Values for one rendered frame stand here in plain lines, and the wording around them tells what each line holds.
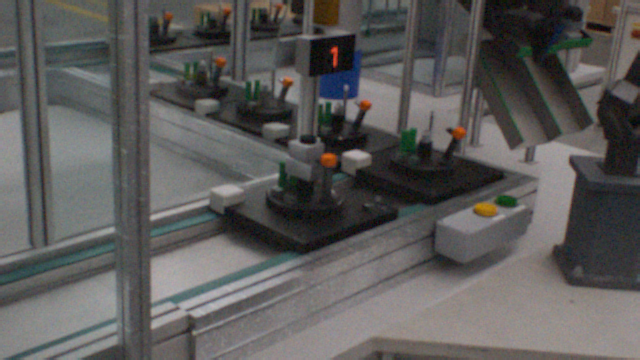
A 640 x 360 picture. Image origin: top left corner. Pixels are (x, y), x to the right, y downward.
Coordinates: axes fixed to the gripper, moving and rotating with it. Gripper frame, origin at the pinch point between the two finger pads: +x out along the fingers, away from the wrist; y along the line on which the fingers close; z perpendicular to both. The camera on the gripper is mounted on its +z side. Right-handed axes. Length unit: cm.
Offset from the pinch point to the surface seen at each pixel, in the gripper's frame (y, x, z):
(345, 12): -51, 12, 94
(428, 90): -81, 38, 82
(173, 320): 80, 29, 3
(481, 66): -17.0, 10.6, 22.5
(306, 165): 41.3, 20.1, 17.7
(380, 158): 8.4, 28.4, 28.1
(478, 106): -46, 28, 40
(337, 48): 23.2, 3.7, 28.9
